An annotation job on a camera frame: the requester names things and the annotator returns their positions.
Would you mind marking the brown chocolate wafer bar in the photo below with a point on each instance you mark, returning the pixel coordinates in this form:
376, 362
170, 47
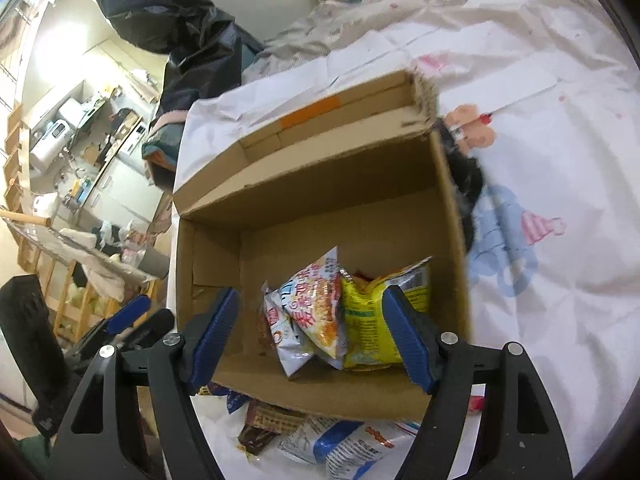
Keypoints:
264, 422

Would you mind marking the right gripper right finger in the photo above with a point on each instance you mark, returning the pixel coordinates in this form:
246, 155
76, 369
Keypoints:
519, 436

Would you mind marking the white orange snack bag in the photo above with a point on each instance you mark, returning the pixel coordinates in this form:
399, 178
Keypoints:
304, 316

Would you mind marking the grey crumpled blanket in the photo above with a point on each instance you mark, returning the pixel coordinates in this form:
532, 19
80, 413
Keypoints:
332, 25

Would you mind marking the white printed bed sheet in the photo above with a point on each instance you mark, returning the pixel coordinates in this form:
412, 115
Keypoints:
555, 264

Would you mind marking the yellow blue snack packet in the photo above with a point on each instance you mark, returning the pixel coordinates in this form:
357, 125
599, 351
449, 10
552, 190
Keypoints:
234, 400

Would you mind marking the white blue snack bag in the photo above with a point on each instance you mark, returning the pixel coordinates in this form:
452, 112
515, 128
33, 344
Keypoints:
345, 448

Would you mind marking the yellow green chip bag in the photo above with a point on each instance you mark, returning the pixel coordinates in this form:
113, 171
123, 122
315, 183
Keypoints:
370, 344

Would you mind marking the brown cardboard box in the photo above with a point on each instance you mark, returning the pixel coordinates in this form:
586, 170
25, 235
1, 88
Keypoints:
362, 172

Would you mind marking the wooden crib rail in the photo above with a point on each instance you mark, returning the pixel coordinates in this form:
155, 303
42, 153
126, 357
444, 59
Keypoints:
81, 286

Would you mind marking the dark grey cloth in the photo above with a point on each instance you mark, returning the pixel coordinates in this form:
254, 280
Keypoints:
468, 181

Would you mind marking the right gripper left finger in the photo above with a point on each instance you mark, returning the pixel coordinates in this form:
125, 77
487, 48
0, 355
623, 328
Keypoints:
101, 436

